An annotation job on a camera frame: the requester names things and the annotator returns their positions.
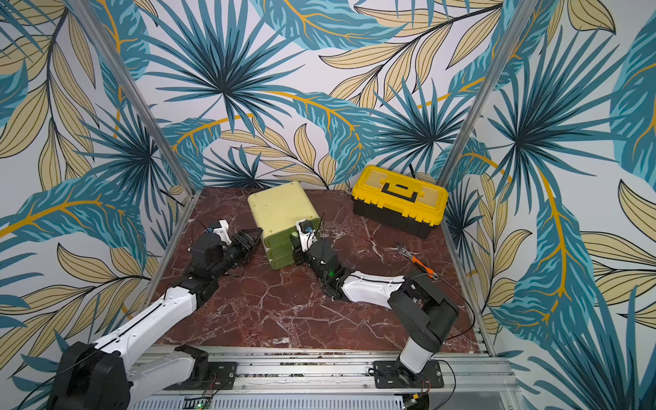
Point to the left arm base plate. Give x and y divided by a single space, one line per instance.
209 376

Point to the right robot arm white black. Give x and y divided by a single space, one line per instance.
425 312

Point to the orange adjustable wrench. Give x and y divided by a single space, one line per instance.
424 269

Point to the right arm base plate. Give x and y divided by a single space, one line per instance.
391 374

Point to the right aluminium corner post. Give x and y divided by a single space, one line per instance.
497 64

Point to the left aluminium corner post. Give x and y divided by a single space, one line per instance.
101 39

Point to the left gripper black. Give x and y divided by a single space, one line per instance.
248 245

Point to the yellow black toolbox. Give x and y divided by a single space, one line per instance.
399 201

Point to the aluminium corner post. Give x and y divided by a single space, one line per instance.
101 39
497 64

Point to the aluminium front rail frame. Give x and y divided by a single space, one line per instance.
289 372

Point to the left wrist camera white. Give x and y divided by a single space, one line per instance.
221 229

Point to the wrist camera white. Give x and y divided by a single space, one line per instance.
307 234
221 229

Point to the pale green drawer cabinet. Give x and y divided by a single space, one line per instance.
277 211

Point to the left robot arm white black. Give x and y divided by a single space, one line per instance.
105 374

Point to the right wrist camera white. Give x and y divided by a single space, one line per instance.
307 234

